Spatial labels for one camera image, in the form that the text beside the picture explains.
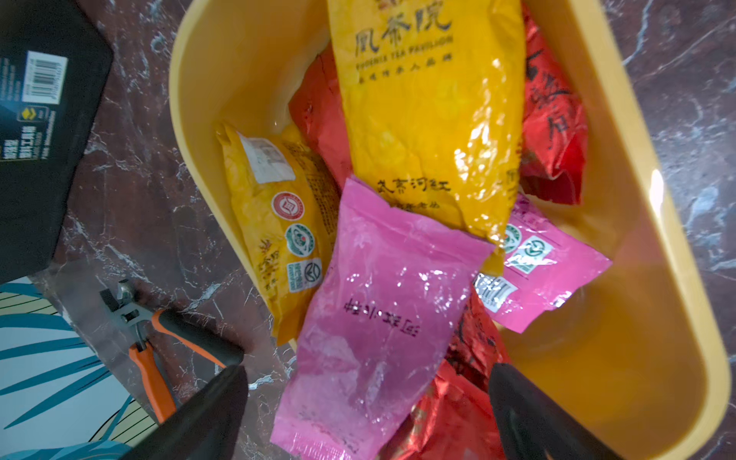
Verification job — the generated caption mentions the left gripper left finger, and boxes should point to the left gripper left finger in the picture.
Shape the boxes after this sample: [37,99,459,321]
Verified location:
[122,365,249,460]

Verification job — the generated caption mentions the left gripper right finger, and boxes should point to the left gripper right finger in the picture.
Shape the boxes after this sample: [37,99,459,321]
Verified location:
[488,363,620,459]

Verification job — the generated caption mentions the large red tea bag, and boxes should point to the large red tea bag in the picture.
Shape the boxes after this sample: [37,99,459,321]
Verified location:
[378,293,510,459]

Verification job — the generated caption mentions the yellow plastic storage box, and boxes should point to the yellow plastic storage box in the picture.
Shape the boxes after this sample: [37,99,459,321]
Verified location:
[170,1,731,459]

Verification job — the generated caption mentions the pink tea bag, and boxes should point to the pink tea bag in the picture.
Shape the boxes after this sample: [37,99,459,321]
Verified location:
[473,195,611,334]
[270,178,494,459]

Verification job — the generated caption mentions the small red tea bag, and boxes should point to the small red tea bag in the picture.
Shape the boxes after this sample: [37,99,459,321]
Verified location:
[519,7,588,205]

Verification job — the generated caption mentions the red crinkled tea bag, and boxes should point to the red crinkled tea bag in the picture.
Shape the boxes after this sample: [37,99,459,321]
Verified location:
[289,43,353,190]

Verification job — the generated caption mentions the yellow tea bag with labels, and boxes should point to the yellow tea bag with labels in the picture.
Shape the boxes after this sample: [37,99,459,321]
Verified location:
[216,123,339,345]

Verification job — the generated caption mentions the yellow black toolbox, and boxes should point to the yellow black toolbox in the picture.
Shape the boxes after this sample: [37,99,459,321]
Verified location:
[1,1,113,283]

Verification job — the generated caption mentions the orange handled pliers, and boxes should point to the orange handled pliers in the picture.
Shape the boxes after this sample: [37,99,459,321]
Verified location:
[100,279,245,424]

